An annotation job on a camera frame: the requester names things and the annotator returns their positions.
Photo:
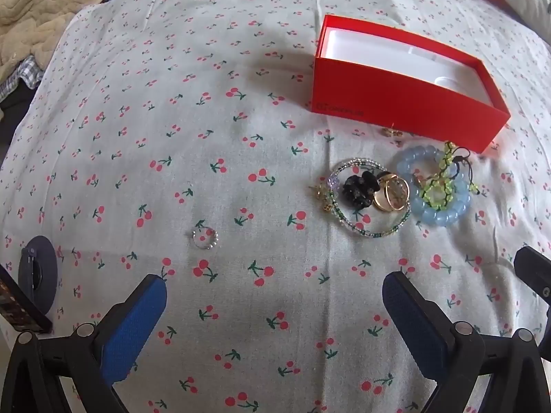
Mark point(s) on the red cardboard box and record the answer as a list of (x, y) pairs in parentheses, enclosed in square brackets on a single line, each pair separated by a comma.
[(387, 107)]

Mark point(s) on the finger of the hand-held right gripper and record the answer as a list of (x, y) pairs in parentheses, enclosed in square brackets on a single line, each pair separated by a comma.
[(536, 269)]

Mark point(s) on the dark patterned flat case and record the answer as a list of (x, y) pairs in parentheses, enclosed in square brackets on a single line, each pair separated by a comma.
[(17, 305)]

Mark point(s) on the gold cross earring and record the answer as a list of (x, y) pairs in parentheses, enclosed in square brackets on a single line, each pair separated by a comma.
[(321, 191)]

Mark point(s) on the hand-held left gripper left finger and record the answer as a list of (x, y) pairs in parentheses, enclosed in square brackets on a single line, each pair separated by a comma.
[(133, 327)]

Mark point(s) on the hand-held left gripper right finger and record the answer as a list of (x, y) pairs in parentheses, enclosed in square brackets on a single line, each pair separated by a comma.
[(413, 322)]

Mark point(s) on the black flower hair clip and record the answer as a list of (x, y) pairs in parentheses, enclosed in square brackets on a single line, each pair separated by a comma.
[(357, 189)]

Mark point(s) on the beige quilted blanket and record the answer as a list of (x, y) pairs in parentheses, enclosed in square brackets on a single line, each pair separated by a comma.
[(38, 4)]

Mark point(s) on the plaid cloth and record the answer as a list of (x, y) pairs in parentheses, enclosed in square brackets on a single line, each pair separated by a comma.
[(26, 71)]

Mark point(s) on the cherry print bedsheet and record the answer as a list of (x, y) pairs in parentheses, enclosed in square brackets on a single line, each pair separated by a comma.
[(172, 137)]

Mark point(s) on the white deer print pillow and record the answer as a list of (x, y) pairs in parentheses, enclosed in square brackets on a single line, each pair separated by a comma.
[(533, 2)]

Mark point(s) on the dark blue round pad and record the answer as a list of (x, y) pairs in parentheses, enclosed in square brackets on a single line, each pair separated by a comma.
[(43, 284)]

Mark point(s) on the gold stud earring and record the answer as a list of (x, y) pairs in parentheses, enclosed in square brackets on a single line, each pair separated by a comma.
[(391, 132)]

